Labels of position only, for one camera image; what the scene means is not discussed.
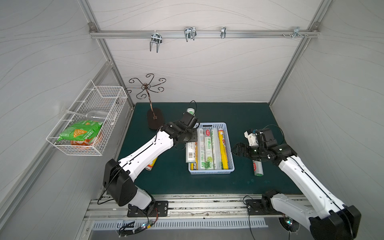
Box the white wire wall basket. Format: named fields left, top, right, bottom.
left=46, top=81, right=127, bottom=156

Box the yellow wrap roll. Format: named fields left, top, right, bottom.
left=145, top=158, right=157, bottom=171
left=191, top=162, right=198, bottom=171

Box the aluminium top rail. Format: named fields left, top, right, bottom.
left=90, top=29, right=321, bottom=40

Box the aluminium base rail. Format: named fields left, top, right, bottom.
left=86, top=194, right=329, bottom=221

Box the blue plastic basket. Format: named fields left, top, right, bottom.
left=188, top=123, right=235, bottom=175

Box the metal double hook left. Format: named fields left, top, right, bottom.
left=150, top=33, right=163, bottom=53

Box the white vent strip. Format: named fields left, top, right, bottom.
left=92, top=217, right=268, bottom=231

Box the metal single hook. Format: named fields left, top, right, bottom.
left=221, top=27, right=227, bottom=39

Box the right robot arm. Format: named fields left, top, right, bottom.
left=231, top=128, right=362, bottom=240

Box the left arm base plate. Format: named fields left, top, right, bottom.
left=127, top=200, right=169, bottom=218

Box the yellow wrap roll chef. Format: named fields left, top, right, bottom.
left=218, top=129, right=229, bottom=170

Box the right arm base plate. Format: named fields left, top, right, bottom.
left=244, top=198, right=282, bottom=216

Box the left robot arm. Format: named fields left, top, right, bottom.
left=103, top=108, right=198, bottom=215

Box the white green grape wrap roll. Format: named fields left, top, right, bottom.
left=197, top=128, right=206, bottom=170

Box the orange snack bag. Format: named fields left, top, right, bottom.
left=70, top=133, right=103, bottom=146

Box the metal double hook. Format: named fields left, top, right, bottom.
left=184, top=27, right=197, bottom=42
left=150, top=33, right=163, bottom=53

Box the metal double hook middle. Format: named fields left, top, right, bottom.
left=184, top=27, right=197, bottom=42

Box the green snack bag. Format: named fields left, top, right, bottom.
left=57, top=120, right=104, bottom=142

